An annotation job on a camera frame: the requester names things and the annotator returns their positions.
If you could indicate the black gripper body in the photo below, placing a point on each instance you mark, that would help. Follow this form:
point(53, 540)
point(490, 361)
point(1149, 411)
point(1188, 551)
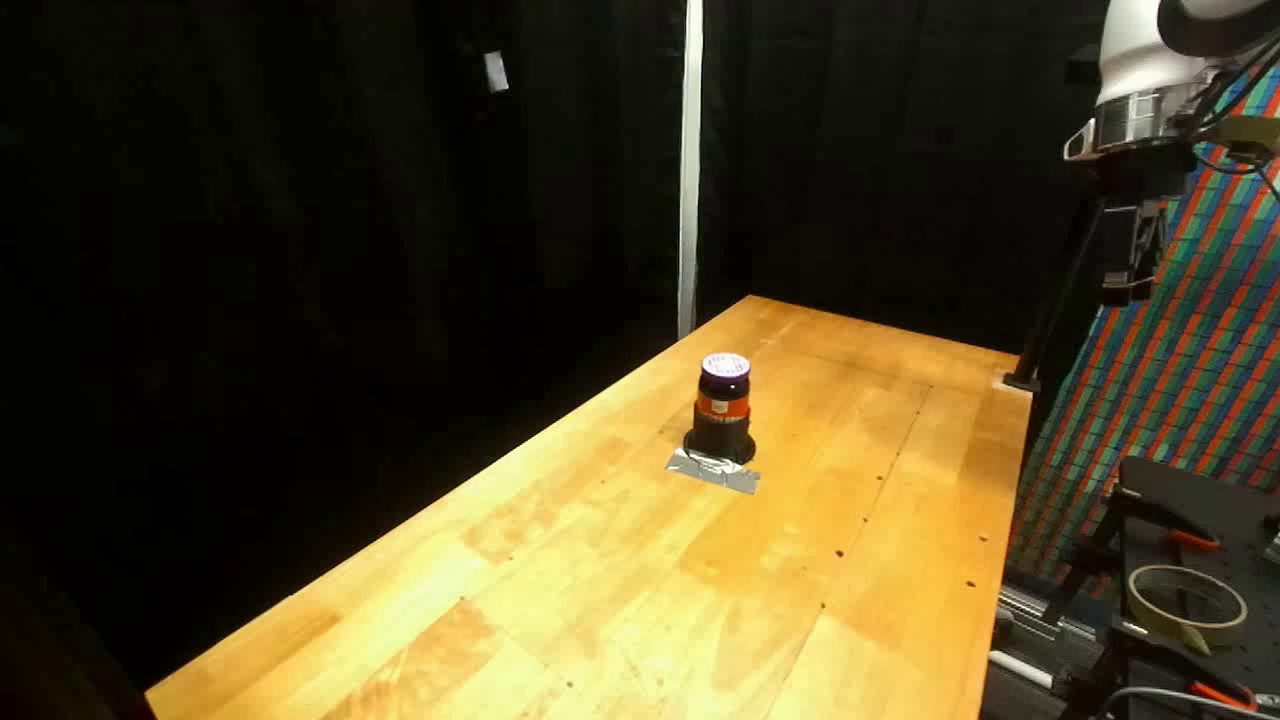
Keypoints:
point(1133, 240)

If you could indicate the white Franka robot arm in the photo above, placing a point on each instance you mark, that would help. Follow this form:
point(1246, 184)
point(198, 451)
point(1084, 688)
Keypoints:
point(1139, 54)

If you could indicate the dark jar with orange label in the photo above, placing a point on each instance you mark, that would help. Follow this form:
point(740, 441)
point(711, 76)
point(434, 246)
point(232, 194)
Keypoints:
point(724, 401)

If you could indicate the black tripod stand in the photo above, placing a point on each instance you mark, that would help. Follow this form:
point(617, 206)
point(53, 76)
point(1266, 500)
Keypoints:
point(1056, 318)

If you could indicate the colourful striped cloth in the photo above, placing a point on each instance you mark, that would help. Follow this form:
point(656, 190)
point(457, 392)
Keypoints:
point(1187, 361)

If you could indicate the black perforated board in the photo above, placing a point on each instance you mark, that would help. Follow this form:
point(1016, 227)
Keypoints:
point(1201, 515)

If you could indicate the roll of masking tape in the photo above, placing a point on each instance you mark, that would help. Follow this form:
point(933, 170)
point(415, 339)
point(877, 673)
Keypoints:
point(1149, 587)

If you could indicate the white vertical pole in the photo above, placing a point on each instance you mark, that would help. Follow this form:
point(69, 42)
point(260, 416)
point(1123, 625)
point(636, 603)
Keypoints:
point(690, 164)

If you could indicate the small white curtain tag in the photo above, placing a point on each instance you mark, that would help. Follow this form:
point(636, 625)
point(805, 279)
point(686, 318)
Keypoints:
point(497, 70)

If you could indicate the black curtain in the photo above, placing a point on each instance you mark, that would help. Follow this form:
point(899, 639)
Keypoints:
point(267, 266)

